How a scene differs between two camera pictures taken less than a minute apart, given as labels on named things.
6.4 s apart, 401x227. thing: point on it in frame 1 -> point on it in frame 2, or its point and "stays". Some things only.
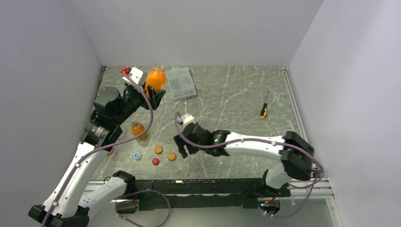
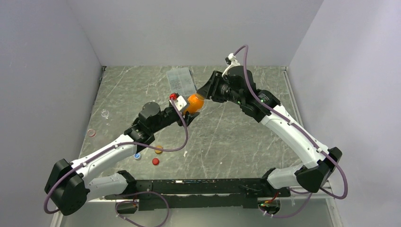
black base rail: (160, 194) stays
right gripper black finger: (180, 142) -> (213, 89)
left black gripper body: (133, 99) -> (168, 117)
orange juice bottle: (156, 78) -> (195, 102)
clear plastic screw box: (181, 83) stays
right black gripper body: (201, 148) -> (228, 94)
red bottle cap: (155, 161) stays
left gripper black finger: (155, 97) -> (189, 117)
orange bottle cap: (158, 149) stays
